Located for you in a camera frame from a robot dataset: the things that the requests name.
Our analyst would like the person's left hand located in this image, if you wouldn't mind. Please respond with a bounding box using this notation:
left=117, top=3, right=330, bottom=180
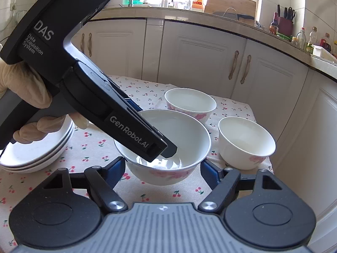
left=0, top=57, right=89, bottom=145

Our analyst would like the white plastic tray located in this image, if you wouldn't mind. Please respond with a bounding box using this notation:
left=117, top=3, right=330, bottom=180
left=312, top=44, right=337, bottom=64

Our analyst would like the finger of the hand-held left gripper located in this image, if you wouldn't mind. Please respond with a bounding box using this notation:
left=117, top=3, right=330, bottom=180
left=106, top=75, right=164, bottom=139
left=159, top=136, right=178, bottom=160

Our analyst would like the metal wire rack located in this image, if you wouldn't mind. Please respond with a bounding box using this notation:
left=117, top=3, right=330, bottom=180
left=223, top=7, right=239, bottom=19

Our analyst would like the glass teapot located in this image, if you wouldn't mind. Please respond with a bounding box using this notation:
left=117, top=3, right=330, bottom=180
left=172, top=0, right=192, bottom=10

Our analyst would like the kitchen cleaver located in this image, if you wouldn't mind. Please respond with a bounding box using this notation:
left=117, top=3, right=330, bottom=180
left=213, top=11, right=255, bottom=23

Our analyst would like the dark red knife holder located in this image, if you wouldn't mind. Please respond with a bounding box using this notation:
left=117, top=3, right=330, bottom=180
left=277, top=5, right=294, bottom=36

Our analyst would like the white pink floral bowl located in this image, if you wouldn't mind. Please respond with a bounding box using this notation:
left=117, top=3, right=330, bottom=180
left=218, top=116, right=276, bottom=171
left=114, top=109, right=211, bottom=185
left=165, top=87, right=217, bottom=124

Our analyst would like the clear glass bottle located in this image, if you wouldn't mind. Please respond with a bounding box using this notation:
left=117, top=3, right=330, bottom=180
left=297, top=27, right=307, bottom=50

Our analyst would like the cherry print tablecloth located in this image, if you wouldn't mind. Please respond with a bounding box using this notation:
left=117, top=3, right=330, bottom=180
left=0, top=75, right=275, bottom=246

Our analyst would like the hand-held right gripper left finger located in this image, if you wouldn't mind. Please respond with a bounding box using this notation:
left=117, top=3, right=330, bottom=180
left=32, top=156, right=129, bottom=214

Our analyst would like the white fruit print plate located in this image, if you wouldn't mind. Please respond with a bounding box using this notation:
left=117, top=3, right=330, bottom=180
left=0, top=125, right=75, bottom=170
left=0, top=114, right=74, bottom=167
left=0, top=129, right=76, bottom=174

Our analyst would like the wooden cutting board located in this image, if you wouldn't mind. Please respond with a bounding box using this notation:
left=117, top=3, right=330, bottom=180
left=204, top=0, right=257, bottom=19

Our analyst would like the dark soy sauce bottle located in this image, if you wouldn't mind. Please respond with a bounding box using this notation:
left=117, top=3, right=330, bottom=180
left=270, top=12, right=280, bottom=35

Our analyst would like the clear bottle red cap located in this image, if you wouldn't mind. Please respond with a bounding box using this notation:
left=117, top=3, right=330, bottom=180
left=306, top=26, right=318, bottom=54

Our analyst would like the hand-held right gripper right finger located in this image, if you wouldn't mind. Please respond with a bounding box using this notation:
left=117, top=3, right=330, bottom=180
left=197, top=160, right=295, bottom=214

